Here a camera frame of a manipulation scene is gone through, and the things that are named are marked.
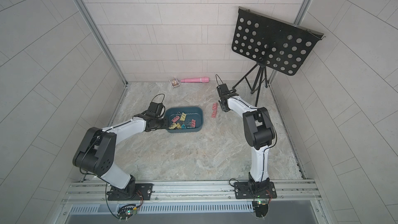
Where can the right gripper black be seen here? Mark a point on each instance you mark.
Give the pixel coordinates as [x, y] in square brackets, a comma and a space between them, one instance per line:
[224, 107]

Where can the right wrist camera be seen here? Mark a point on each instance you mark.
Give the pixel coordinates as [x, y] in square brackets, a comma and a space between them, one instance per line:
[222, 90]

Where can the right controller board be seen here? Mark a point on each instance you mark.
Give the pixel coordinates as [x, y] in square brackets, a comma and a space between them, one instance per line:
[260, 208]

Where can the aluminium rail frame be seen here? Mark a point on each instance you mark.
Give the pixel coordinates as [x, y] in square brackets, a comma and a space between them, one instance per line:
[168, 191]

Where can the yellow binder clip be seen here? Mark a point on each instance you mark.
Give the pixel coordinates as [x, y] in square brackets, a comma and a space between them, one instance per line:
[173, 126]
[183, 117]

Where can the yellow binder clip upper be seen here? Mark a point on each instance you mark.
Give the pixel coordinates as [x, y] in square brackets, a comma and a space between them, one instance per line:
[183, 117]

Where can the yellow binder clip lower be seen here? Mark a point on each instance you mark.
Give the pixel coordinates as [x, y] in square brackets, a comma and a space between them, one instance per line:
[173, 126]

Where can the pink microphone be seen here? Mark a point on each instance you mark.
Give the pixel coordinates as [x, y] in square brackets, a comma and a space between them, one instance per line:
[196, 80]

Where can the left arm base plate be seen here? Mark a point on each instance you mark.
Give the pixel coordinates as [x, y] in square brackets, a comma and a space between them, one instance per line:
[132, 192]

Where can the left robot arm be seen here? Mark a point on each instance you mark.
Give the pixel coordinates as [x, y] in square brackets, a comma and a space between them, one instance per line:
[96, 153]

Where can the left controller board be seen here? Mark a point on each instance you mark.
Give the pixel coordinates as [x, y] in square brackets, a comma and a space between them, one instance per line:
[126, 212]

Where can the small card box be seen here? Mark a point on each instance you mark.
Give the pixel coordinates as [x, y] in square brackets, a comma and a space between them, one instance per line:
[174, 82]

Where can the teal plastic storage box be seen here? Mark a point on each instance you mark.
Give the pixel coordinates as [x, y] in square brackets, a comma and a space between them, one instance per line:
[193, 112]

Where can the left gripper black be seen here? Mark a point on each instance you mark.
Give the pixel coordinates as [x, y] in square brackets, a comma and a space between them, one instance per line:
[165, 125]

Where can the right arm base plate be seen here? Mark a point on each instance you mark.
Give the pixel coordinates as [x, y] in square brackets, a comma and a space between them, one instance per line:
[250, 190]

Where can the controller board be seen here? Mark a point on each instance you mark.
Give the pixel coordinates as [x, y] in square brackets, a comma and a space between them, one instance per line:
[260, 208]
[126, 212]

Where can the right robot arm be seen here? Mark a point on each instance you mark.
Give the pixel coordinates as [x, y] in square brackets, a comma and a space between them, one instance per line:
[259, 133]

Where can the black music stand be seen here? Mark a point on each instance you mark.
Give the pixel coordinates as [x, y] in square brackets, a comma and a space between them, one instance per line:
[271, 43]

